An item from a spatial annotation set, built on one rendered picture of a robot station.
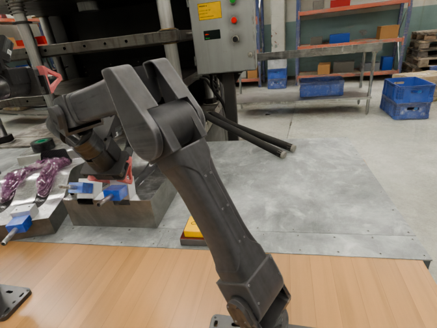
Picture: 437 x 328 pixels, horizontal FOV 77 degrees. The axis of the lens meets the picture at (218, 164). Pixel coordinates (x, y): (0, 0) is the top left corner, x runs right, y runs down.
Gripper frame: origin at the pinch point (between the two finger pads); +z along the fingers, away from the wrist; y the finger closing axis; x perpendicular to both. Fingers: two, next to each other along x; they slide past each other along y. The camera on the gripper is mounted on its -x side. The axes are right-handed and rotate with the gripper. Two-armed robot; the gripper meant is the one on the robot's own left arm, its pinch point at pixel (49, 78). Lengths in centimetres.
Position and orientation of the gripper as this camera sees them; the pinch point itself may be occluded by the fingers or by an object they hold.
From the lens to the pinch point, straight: 90.7
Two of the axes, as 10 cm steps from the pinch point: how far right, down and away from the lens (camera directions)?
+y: -9.7, 0.0, 2.4
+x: 1.0, 9.1, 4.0
